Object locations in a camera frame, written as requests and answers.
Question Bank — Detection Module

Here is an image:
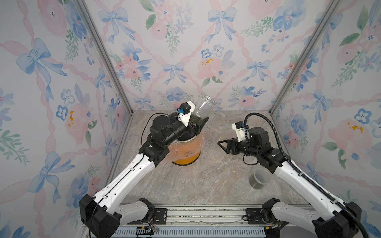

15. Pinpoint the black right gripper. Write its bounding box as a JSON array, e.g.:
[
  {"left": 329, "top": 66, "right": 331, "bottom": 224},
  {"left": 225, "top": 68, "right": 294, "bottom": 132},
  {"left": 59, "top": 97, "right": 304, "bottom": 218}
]
[{"left": 219, "top": 135, "right": 260, "bottom": 158}]

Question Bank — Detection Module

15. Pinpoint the glass jar with tea leaves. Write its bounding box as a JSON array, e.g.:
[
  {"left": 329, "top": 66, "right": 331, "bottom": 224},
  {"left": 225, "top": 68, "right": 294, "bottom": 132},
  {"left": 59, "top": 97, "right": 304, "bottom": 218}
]
[{"left": 190, "top": 93, "right": 216, "bottom": 124}]

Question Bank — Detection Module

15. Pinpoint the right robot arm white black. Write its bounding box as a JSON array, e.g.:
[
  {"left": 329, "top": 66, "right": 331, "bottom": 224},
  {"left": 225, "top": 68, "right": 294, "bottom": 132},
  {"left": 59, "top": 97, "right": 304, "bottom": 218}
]
[{"left": 218, "top": 128, "right": 367, "bottom": 238}]

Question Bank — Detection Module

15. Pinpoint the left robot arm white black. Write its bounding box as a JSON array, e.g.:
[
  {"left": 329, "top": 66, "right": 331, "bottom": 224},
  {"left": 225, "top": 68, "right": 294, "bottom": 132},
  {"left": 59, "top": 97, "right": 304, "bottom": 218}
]
[{"left": 79, "top": 114, "right": 209, "bottom": 238}]

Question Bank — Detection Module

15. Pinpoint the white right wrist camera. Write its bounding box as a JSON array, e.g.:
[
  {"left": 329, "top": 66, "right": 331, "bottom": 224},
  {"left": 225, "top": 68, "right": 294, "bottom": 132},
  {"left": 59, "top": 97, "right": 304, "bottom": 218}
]
[{"left": 232, "top": 121, "right": 247, "bottom": 142}]

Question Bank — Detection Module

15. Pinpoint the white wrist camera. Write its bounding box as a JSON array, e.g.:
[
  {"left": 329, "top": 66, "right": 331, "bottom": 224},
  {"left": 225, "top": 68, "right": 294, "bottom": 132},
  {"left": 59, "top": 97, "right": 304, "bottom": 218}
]
[
  {"left": 177, "top": 101, "right": 195, "bottom": 127},
  {"left": 232, "top": 121, "right": 247, "bottom": 142}
]

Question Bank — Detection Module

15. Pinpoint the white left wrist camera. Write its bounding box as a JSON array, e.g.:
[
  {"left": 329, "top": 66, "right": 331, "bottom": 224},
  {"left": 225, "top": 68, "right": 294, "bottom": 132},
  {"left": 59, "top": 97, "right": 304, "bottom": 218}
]
[{"left": 177, "top": 101, "right": 195, "bottom": 127}]

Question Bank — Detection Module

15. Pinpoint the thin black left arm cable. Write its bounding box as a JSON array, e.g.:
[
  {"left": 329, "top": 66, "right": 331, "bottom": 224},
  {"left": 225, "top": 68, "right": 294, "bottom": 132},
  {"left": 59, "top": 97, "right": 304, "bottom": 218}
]
[{"left": 140, "top": 112, "right": 179, "bottom": 148}]

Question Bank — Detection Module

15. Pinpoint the black corrugated cable conduit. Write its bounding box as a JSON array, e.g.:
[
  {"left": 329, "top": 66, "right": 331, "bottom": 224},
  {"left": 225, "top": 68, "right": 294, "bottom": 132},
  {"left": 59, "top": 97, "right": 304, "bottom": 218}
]
[{"left": 243, "top": 112, "right": 370, "bottom": 238}]

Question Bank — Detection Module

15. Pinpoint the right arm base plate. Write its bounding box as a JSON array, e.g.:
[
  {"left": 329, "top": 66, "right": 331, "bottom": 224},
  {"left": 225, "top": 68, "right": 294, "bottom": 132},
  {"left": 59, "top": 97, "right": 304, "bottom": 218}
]
[{"left": 242, "top": 208, "right": 288, "bottom": 226}]

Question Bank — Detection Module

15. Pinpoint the aluminium frame rail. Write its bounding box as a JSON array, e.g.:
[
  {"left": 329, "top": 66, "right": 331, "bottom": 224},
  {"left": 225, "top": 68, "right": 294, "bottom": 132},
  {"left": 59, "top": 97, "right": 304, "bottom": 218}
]
[{"left": 75, "top": 204, "right": 338, "bottom": 238}]

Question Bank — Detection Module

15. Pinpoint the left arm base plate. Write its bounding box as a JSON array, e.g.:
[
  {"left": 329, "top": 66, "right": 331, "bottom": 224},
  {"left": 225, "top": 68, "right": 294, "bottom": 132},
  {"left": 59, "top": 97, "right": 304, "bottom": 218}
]
[{"left": 147, "top": 208, "right": 168, "bottom": 225}]

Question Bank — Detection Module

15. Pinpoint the left aluminium corner post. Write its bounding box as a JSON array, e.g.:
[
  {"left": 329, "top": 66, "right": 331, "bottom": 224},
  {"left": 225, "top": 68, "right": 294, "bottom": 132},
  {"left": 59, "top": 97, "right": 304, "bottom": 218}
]
[{"left": 72, "top": 0, "right": 134, "bottom": 115}]

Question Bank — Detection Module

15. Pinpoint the aluminium corner post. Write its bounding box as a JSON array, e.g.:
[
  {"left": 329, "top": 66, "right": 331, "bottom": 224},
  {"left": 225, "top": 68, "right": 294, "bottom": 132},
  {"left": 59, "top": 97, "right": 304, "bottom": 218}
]
[
  {"left": 72, "top": 0, "right": 134, "bottom": 115},
  {"left": 269, "top": 0, "right": 342, "bottom": 116}
]

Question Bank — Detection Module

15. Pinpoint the right aluminium corner post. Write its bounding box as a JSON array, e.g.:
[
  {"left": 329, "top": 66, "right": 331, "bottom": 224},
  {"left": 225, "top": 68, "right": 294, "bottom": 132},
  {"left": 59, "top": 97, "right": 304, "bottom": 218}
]
[{"left": 269, "top": 0, "right": 342, "bottom": 116}]

